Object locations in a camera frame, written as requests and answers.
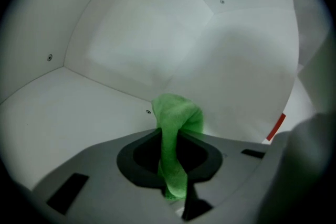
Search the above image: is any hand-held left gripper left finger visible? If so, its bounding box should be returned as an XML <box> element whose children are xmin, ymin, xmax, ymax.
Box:
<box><xmin>116</xmin><ymin>128</ymin><xmax>166</xmax><ymax>189</ymax></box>

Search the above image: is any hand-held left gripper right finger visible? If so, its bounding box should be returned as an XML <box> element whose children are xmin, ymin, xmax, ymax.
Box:
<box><xmin>178</xmin><ymin>130</ymin><xmax>224</xmax><ymax>184</ymax></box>

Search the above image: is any green cloth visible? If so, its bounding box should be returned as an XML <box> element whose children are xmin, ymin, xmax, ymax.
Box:
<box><xmin>151</xmin><ymin>92</ymin><xmax>205</xmax><ymax>200</ymax></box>

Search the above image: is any white shelf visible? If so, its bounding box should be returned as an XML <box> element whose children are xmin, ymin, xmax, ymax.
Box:
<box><xmin>0</xmin><ymin>0</ymin><xmax>300</xmax><ymax>145</ymax></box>

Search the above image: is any red tape strip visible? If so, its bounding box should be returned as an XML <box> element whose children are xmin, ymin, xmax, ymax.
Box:
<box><xmin>266</xmin><ymin>113</ymin><xmax>287</xmax><ymax>142</ymax></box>

